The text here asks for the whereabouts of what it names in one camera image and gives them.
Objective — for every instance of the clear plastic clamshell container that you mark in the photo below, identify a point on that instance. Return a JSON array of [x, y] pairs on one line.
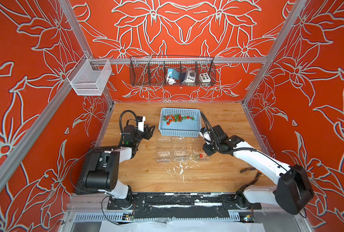
[[198, 154]]

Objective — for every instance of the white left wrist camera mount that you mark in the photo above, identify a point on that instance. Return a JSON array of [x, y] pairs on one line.
[[140, 123]]

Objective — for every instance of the clear acrylic wall box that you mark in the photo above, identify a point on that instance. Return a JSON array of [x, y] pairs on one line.
[[90, 77]]

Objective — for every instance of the white grey round device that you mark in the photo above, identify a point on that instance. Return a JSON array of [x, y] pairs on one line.
[[188, 77]]

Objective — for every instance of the light blue perforated plastic basket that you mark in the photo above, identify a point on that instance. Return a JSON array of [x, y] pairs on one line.
[[179, 125]]

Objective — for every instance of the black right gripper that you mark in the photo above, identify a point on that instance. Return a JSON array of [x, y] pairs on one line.
[[205, 149]]

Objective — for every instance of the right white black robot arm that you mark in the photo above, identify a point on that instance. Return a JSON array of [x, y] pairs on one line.
[[251, 174]]

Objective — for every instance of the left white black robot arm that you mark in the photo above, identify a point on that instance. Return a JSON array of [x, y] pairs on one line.
[[101, 165]]

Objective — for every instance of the white button box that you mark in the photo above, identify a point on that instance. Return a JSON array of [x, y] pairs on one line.
[[205, 79]]

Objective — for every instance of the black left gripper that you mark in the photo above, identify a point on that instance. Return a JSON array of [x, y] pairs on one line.
[[147, 136]]

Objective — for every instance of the black wire wall basket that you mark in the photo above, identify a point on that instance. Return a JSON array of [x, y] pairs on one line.
[[152, 70]]

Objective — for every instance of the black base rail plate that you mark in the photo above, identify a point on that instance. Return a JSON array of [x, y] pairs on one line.
[[183, 205]]

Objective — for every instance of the blue white device in basket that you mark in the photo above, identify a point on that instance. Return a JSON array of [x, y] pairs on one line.
[[172, 76]]

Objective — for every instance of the clear clamshell container middle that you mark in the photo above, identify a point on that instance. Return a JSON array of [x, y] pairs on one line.
[[180, 155]]

